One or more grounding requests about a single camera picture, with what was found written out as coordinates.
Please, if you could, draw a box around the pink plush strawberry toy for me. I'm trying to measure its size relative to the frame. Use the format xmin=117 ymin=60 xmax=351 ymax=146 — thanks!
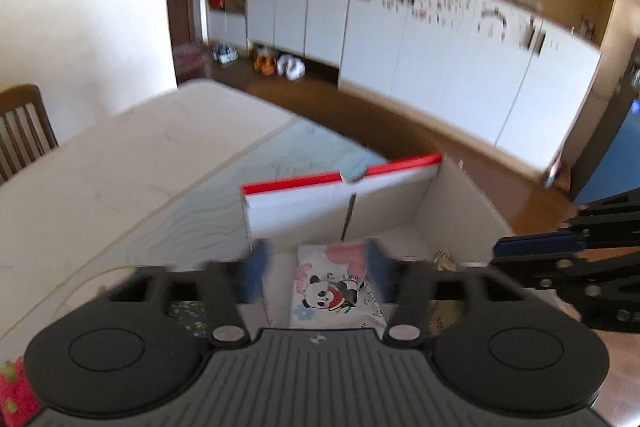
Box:
xmin=0 ymin=357 xmax=41 ymax=427

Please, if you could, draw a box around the beige paper bag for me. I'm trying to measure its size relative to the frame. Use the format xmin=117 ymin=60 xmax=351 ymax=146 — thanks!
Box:
xmin=427 ymin=248 xmax=468 ymax=337

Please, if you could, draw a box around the red cardboard box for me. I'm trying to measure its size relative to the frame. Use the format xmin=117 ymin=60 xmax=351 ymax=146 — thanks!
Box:
xmin=242 ymin=154 xmax=512 ymax=329

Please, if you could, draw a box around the white cabinet unit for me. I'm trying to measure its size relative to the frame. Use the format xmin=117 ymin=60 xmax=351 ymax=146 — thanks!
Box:
xmin=208 ymin=0 xmax=617 ymax=176

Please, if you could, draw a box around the wooden chair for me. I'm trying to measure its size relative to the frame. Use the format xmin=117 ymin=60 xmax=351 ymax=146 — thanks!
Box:
xmin=0 ymin=84 xmax=58 ymax=184

